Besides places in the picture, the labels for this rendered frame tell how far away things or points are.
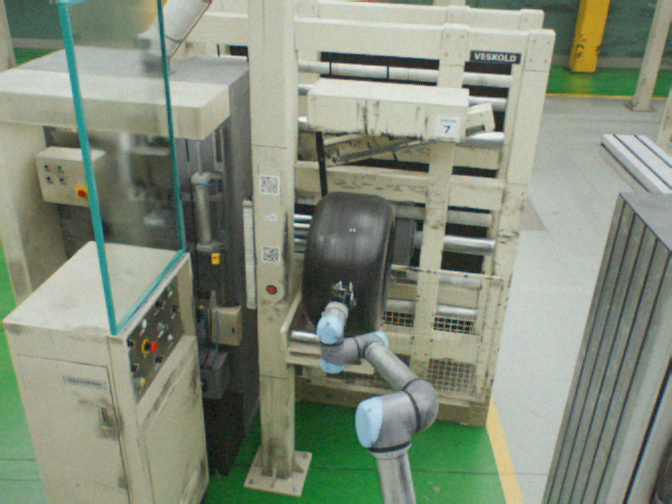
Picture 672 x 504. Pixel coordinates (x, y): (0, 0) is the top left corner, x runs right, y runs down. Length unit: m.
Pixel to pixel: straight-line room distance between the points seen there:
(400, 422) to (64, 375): 1.10
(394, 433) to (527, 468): 1.85
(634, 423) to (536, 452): 2.48
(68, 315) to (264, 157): 0.85
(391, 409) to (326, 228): 0.85
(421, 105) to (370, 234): 0.52
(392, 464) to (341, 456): 1.66
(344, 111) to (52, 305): 1.24
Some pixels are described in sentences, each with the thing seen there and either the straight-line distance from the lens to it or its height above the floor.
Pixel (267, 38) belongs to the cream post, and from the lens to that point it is 2.33.
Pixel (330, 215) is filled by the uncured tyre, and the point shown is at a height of 1.42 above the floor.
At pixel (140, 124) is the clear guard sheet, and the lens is 2.16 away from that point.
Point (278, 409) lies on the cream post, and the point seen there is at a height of 0.44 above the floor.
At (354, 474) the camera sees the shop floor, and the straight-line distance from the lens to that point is 3.41.
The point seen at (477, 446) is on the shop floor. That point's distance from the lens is 3.63.
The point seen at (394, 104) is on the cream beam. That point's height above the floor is 1.77.
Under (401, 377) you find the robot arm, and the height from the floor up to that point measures 1.25.
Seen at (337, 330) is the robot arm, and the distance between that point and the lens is 2.05.
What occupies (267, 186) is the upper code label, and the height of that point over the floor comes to 1.50.
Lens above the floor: 2.48
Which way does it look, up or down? 29 degrees down
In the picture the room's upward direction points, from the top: 2 degrees clockwise
